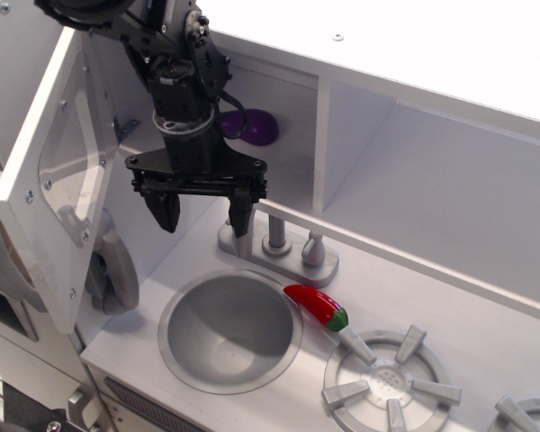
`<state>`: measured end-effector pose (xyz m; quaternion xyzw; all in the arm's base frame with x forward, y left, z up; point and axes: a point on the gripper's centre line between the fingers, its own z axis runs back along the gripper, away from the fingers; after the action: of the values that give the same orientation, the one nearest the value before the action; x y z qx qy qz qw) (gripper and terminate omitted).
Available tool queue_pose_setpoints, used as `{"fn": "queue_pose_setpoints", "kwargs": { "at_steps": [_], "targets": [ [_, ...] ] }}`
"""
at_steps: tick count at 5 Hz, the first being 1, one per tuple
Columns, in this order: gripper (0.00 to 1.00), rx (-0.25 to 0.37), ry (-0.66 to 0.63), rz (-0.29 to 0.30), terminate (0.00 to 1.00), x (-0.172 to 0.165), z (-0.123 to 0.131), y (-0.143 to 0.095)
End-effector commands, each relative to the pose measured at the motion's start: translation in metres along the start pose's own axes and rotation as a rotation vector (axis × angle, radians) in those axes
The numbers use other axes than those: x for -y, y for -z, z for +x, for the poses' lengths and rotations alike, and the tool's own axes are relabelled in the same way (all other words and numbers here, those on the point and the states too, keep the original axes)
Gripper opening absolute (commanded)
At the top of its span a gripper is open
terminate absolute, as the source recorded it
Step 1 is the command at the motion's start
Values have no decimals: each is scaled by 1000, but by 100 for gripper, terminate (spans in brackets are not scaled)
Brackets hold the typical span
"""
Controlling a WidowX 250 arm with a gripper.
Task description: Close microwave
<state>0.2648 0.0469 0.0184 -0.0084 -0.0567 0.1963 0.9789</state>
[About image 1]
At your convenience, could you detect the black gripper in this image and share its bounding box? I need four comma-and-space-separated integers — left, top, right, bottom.
125, 109, 267, 238

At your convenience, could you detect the white microwave door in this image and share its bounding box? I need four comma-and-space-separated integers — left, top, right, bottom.
0, 28, 117, 334

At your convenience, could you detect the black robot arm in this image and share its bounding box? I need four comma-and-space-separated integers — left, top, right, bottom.
36, 1, 267, 238

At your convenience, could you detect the grey toy faucet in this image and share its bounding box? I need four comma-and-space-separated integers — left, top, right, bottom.
218, 215, 339, 288

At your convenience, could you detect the purple toy eggplant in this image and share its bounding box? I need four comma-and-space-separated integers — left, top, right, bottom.
221, 109, 279, 147

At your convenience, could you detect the round silver sink basin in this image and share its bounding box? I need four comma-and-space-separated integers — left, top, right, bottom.
157, 269, 303, 395

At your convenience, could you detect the red toy chili pepper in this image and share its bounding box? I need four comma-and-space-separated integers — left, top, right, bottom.
283, 284, 349, 332

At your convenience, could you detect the white toy kitchen cabinet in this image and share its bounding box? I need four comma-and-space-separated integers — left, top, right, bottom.
0, 1, 540, 431

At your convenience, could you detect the grey oven vent grille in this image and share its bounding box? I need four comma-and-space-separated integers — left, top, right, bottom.
104, 378, 201, 432

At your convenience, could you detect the grey stove burner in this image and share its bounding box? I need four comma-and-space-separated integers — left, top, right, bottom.
321, 325, 462, 431
488, 396, 540, 432

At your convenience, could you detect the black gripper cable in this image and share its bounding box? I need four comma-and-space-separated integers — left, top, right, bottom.
217, 91, 249, 141

